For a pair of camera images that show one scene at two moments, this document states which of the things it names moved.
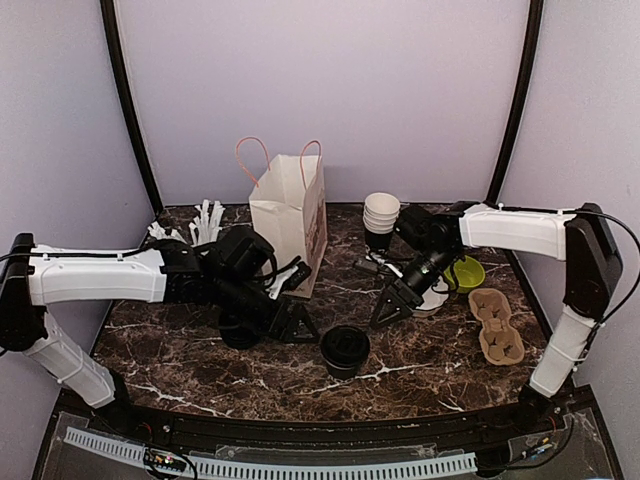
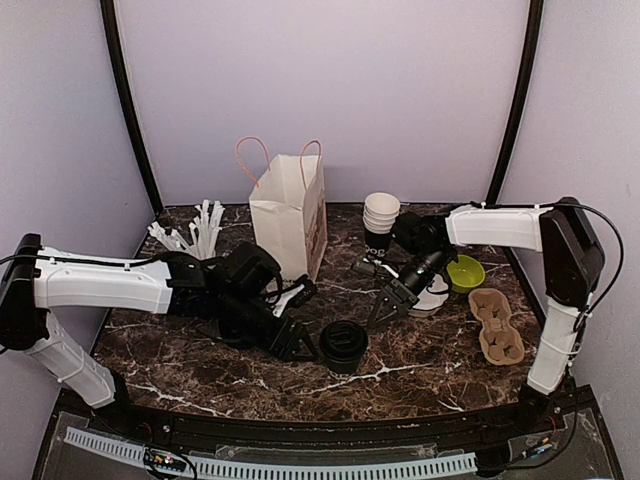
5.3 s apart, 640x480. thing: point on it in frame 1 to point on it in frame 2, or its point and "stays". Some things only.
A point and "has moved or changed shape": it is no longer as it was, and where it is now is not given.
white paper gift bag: x=290 y=201 stays
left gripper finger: x=281 y=324 to x=288 y=342
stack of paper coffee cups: x=380 y=213 stays
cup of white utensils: x=206 y=228 stays
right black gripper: x=402 y=291 stays
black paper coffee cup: x=343 y=349 has moved or changed shape
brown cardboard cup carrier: x=500 y=342 stays
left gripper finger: x=303 y=330 to x=305 y=348
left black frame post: x=130 y=101 stays
